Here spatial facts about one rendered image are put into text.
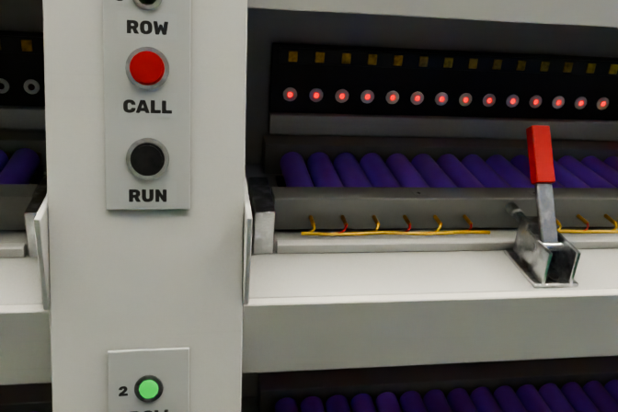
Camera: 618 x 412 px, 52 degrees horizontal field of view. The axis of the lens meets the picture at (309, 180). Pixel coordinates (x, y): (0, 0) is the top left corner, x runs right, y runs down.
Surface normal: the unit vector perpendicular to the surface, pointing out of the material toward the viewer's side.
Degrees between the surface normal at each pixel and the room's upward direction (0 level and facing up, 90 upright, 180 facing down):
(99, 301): 90
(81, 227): 90
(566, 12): 107
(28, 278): 17
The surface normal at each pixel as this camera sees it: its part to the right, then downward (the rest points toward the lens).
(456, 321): 0.16, 0.41
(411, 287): 0.07, -0.91
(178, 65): 0.18, 0.13
